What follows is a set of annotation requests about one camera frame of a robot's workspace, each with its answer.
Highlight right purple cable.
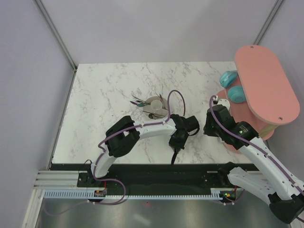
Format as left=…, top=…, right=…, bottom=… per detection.
left=209, top=95, right=304, bottom=207

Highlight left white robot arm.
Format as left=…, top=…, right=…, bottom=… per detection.
left=87, top=114, right=200, bottom=187

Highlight blue plastic knife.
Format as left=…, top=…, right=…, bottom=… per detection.
left=171, top=149, right=178, bottom=165

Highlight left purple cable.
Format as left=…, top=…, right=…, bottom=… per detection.
left=44, top=89, right=187, bottom=217

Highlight white round divided container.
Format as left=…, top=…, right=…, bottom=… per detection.
left=142, top=95, right=169, bottom=119

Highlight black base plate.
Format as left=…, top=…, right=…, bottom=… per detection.
left=76, top=163, right=247, bottom=190

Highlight teal headphones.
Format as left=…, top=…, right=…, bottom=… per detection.
left=218, top=70, right=246, bottom=103

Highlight white slotted cable duct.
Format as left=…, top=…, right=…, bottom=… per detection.
left=44, top=187, right=233, bottom=200

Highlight purple cable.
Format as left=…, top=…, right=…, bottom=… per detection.
left=44, top=89, right=187, bottom=217
left=209, top=95, right=304, bottom=207

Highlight teal plastic spoon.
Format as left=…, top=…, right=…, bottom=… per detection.
left=137, top=103, right=150, bottom=107

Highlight black small spoon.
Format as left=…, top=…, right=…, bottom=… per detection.
left=148, top=113, right=163, bottom=119

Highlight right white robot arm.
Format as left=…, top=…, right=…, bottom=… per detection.
left=203, top=95, right=304, bottom=224

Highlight pink oval shelf top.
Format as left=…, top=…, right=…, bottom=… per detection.
left=234, top=45, right=300, bottom=125

